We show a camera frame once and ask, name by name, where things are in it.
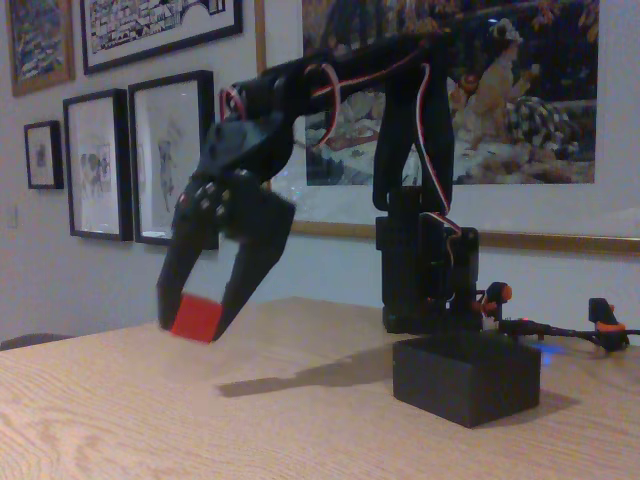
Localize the red cube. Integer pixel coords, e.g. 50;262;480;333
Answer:
169;293;224;345

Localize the black box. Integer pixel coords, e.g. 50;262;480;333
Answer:
392;335;543;429

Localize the wide black framed sketch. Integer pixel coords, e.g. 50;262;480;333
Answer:
128;69;220;251

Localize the narrow black framed sketch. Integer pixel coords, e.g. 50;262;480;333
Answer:
62;88;134;242

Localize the black framed city drawing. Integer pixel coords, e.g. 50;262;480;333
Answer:
79;0;245;76

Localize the small black framed picture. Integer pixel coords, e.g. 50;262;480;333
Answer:
23;119;65;190

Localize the dark chair back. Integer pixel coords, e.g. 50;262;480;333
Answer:
0;333;76;352

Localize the wood framed colourful painting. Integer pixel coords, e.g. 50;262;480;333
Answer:
5;0;76;98

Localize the black orange table clamp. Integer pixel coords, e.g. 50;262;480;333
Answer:
472;281;515;331
588;297;631;354

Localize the large gold framed painting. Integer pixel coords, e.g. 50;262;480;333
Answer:
254;0;640;254

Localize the red white servo cable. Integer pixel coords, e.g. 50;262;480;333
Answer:
219;62;464;311

